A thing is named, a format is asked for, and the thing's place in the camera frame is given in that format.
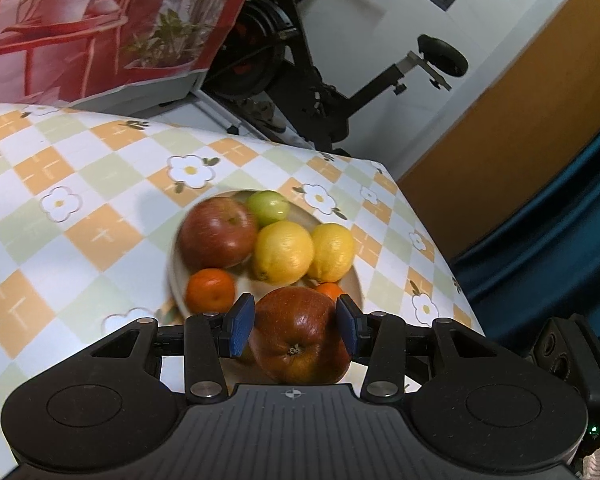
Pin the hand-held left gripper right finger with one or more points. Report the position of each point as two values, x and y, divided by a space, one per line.
349 325

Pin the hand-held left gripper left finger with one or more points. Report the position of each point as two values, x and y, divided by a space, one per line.
242 325

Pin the small orange mandarin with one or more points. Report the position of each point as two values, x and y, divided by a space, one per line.
210 290
330 290

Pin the red apple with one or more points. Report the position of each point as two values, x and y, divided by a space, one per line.
300 335
219 232

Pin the yellow lemon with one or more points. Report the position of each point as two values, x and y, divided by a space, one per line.
332 252
283 252

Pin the beige round plate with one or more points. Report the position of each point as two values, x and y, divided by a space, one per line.
176 285

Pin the green round fruit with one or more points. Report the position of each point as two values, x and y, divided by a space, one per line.
267 207

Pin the teal curtain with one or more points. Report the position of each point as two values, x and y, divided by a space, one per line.
555 250

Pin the checked floral tablecloth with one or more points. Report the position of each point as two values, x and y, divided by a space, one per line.
80 200

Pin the wooden panel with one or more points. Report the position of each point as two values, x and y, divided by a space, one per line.
520 110

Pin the black exercise bike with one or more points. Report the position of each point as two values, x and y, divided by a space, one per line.
280 60

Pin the printed pink wall tapestry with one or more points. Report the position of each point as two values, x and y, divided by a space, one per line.
80 20

